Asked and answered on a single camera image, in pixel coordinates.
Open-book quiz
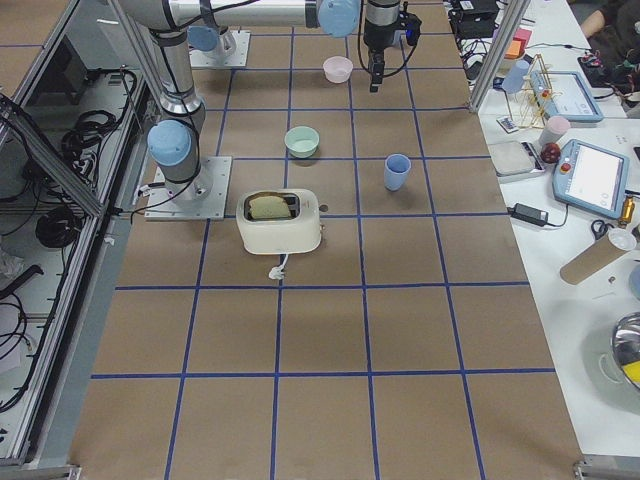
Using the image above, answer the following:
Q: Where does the gold wire rack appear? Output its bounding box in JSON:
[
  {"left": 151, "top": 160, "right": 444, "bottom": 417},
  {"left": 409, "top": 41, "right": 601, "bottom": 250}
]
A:
[{"left": 505, "top": 53, "right": 560, "bottom": 129}]

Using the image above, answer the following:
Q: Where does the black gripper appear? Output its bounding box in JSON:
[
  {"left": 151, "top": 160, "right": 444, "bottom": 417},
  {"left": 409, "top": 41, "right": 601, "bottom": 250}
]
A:
[{"left": 364, "top": 0, "right": 400, "bottom": 93}]

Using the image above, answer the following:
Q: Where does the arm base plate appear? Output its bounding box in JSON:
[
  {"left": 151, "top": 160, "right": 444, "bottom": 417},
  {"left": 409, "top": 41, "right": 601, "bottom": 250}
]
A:
[
  {"left": 189, "top": 30, "right": 251, "bottom": 70},
  {"left": 144, "top": 156, "right": 232, "bottom": 221}
]

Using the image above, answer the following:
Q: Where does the aluminium frame post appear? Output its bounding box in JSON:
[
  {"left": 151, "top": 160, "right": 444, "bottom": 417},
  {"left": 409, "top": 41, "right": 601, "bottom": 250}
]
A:
[{"left": 468, "top": 0, "right": 530, "bottom": 113}]

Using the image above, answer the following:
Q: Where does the bread slice in toaster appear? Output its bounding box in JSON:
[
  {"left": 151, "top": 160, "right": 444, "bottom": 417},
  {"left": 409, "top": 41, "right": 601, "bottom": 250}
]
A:
[{"left": 249, "top": 195, "right": 291, "bottom": 221}]

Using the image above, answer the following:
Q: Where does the cream white toaster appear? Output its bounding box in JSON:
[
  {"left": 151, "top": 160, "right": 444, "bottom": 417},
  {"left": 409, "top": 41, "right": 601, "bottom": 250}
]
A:
[{"left": 236, "top": 189, "right": 322, "bottom": 255}]

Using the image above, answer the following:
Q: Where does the near teach pendant tablet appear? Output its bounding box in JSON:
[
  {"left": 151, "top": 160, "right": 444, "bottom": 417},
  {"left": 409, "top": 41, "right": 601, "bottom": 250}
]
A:
[{"left": 552, "top": 139, "right": 629, "bottom": 218}]

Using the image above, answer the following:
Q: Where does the silver kitchen scale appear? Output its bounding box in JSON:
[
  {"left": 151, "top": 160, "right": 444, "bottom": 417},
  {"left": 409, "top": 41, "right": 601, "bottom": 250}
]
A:
[{"left": 488, "top": 141, "right": 545, "bottom": 179}]

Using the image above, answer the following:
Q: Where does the pink bowl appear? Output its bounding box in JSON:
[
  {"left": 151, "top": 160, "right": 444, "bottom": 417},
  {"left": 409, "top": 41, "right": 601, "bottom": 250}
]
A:
[{"left": 322, "top": 56, "right": 353, "bottom": 84}]

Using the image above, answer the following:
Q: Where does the green bowl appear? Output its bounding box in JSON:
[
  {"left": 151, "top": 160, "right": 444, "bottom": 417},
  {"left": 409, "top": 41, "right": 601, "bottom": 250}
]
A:
[{"left": 284, "top": 126, "right": 320, "bottom": 159}]

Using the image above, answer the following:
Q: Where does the far teach pendant tablet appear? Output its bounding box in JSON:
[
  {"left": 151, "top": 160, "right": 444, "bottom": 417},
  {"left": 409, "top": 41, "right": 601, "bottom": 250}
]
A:
[{"left": 529, "top": 70, "right": 604, "bottom": 123}]

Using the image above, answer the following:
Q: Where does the cardboard tube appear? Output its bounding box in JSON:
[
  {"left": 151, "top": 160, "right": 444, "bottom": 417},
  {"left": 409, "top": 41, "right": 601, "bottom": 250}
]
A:
[{"left": 559, "top": 228, "right": 637, "bottom": 285}]

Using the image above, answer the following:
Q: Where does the pink cup on desk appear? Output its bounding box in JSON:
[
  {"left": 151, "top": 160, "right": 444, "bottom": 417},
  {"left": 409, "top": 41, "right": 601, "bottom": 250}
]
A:
[{"left": 538, "top": 115, "right": 571, "bottom": 147}]

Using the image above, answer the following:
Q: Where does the red apple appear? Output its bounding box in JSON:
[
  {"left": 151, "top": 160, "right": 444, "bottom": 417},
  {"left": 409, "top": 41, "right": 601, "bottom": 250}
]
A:
[{"left": 540, "top": 143, "right": 561, "bottom": 164}]

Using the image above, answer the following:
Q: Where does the black power adapter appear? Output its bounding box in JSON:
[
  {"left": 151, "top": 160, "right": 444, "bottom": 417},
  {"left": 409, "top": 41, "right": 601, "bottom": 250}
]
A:
[{"left": 507, "top": 203, "right": 548, "bottom": 227}]

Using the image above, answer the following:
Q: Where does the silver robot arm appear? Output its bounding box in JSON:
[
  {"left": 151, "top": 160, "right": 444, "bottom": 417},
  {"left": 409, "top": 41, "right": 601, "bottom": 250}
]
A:
[
  {"left": 187, "top": 26, "right": 237, "bottom": 62},
  {"left": 120, "top": 1, "right": 421, "bottom": 120}
]

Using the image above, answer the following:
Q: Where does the amber glass bottle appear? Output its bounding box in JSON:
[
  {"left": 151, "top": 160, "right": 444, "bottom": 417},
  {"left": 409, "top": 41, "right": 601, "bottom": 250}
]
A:
[{"left": 618, "top": 195, "right": 635, "bottom": 228}]

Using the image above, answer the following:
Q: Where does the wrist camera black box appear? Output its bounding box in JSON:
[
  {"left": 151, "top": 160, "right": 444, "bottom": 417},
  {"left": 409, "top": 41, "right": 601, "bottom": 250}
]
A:
[{"left": 402, "top": 12, "right": 422, "bottom": 47}]

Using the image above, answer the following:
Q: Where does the blue cup right side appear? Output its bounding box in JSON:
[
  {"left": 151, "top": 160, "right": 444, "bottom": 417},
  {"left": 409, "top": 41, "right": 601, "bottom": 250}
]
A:
[{"left": 384, "top": 153, "right": 412, "bottom": 191}]

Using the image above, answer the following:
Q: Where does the teach pendant tablet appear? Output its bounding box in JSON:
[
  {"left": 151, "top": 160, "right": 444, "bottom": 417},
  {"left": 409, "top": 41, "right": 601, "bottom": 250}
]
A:
[
  {"left": 529, "top": 70, "right": 604, "bottom": 123},
  {"left": 552, "top": 139, "right": 629, "bottom": 218}
]

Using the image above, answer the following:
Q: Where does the blue cup on desk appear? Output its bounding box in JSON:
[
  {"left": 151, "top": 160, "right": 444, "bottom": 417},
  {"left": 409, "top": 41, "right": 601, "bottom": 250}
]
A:
[{"left": 501, "top": 60, "right": 529, "bottom": 94}]

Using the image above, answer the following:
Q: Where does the steel mixing bowl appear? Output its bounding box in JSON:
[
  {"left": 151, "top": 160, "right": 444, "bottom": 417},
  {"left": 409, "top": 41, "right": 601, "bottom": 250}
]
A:
[{"left": 598, "top": 312, "right": 639, "bottom": 391}]

